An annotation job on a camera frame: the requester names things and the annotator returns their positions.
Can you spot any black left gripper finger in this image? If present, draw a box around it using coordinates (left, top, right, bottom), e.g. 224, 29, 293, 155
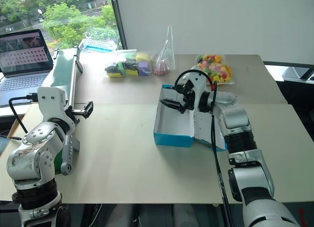
82, 101, 94, 113
71, 109, 93, 119

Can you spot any grey metal device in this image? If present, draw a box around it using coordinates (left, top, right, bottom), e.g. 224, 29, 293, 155
281, 66, 314, 84

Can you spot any blue box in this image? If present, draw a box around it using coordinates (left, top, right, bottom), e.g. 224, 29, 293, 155
153, 84, 228, 152

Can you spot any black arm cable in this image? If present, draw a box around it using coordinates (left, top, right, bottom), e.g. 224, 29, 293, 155
174, 69, 236, 227
9, 94, 38, 141

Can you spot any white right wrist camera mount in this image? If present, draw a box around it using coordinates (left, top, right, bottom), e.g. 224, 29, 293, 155
183, 69, 212, 113

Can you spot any black metal hinge bracket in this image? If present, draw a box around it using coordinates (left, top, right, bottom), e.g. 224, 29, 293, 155
75, 46, 84, 75

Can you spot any black window frame post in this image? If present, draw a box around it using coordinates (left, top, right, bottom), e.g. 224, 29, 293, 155
108, 0, 129, 51

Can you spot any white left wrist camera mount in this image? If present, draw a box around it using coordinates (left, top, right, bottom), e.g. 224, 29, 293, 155
37, 86, 76, 135

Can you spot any clear bag with red pieces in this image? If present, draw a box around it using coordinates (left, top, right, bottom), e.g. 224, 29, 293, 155
154, 25, 176, 77

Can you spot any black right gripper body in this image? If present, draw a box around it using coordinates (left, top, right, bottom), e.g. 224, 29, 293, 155
180, 79, 197, 115

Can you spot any grey open laptop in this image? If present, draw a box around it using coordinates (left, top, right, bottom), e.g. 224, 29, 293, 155
0, 28, 54, 108

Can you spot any white perforated plastic basket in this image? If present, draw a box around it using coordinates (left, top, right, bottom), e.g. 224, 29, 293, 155
78, 38, 117, 53

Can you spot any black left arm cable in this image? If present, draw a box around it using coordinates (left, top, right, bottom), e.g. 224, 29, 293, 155
9, 94, 38, 141

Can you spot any dark side desk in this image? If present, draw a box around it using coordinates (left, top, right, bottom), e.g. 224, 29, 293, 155
263, 61, 314, 139

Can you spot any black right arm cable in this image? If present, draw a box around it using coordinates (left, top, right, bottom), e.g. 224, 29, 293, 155
174, 69, 236, 227

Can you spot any bag of coloured foam blocks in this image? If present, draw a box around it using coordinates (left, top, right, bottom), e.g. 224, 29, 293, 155
105, 51, 157, 79

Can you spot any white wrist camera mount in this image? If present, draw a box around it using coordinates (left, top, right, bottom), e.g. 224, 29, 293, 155
183, 69, 212, 113
37, 86, 76, 135

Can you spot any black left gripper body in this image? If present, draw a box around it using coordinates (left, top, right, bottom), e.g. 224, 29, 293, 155
65, 105, 81, 124

